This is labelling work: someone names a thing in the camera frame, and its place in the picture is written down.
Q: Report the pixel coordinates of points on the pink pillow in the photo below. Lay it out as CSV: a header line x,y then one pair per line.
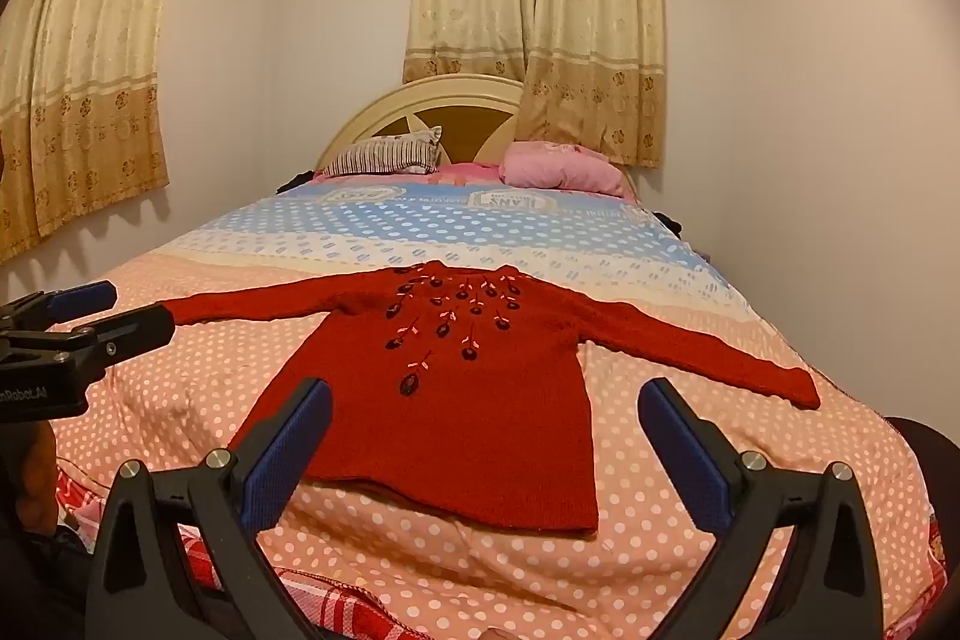
x,y
555,168

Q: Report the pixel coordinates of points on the polka dot bed sheet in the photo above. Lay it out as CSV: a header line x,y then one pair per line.
x,y
525,580

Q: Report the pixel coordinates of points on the striped pillow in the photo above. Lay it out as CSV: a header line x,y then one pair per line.
x,y
382,156

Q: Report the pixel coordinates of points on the red knitted embroidered sweater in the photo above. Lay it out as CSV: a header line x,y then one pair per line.
x,y
465,422

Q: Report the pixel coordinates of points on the cream wooden headboard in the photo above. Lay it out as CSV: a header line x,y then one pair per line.
x,y
465,119

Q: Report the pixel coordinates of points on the pink cloth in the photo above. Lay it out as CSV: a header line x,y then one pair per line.
x,y
469,171

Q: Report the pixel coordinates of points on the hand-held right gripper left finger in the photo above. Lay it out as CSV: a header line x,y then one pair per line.
x,y
300,445

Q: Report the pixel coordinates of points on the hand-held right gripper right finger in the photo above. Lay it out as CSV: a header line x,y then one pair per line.
x,y
686,452

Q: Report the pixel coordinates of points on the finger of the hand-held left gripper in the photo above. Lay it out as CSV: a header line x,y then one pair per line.
x,y
82,297
135,329

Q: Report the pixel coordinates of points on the red plaid cloth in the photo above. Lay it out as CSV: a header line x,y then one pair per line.
x,y
330,610

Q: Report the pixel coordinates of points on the person's left forearm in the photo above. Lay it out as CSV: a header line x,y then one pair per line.
x,y
37,572

